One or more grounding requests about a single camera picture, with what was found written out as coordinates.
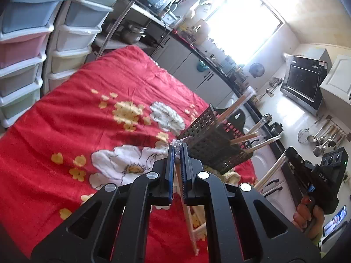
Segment chopstick pair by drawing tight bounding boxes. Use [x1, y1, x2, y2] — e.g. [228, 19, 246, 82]
[170, 138, 202, 256]
[254, 153, 288, 195]

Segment green plastic utensil basket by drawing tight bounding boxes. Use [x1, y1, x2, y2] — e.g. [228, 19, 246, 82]
[177, 105, 260, 176]

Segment small black fan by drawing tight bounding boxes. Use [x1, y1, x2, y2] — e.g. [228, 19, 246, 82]
[249, 62, 265, 78]

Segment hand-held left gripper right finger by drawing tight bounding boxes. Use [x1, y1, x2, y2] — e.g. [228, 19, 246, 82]
[181, 142, 321, 263]

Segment group of chopsticks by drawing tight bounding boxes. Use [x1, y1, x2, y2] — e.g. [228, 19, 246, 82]
[189, 86, 283, 242]

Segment phone with lit screen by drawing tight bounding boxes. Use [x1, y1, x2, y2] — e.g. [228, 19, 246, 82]
[324, 205, 347, 236]

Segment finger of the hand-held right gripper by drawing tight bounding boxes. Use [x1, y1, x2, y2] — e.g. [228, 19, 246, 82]
[285, 146, 308, 170]

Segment row of hanging kitchen utensils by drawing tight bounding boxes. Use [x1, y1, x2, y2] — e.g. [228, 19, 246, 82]
[297, 115, 351, 156]

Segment white lower kitchen cabinets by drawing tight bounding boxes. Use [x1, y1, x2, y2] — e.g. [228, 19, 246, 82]
[154, 33, 302, 220]

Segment black kitchen countertop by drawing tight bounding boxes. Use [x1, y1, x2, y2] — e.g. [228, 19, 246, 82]
[171, 29, 305, 206]

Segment translucent plastic jug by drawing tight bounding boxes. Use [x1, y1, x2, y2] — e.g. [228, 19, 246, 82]
[192, 19, 210, 44]

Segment person's right hand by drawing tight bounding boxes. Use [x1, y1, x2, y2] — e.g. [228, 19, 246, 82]
[292, 196, 325, 239]

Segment pastel drawer tower green top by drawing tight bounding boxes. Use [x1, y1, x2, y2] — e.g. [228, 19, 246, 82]
[44, 0, 135, 91]

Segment pastel drawer tower beige top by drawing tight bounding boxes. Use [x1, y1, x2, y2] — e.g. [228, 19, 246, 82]
[0, 0, 68, 128]

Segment steel teapot with lid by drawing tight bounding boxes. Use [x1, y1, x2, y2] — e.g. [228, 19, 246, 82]
[267, 122, 284, 135]

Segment steel cooking pot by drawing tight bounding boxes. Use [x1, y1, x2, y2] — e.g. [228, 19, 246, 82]
[119, 24, 147, 44]

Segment kitchen window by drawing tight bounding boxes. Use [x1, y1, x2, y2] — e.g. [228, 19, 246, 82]
[204, 0, 284, 69]

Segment white upper kitchen cabinets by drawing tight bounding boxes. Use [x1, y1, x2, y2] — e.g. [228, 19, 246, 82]
[319, 54, 351, 107]

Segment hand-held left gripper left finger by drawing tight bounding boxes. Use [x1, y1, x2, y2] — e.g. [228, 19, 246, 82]
[30, 144, 176, 263]

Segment red floral blanket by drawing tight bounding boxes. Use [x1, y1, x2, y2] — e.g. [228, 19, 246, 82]
[0, 45, 257, 263]

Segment metal rack table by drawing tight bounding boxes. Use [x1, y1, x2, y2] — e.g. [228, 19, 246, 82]
[93, 0, 173, 59]

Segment black range hood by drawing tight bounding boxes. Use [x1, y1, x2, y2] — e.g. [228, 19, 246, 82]
[280, 49, 333, 116]

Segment white kitchen cabinets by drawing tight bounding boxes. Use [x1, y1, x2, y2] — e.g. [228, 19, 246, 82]
[319, 54, 351, 107]
[154, 33, 302, 220]

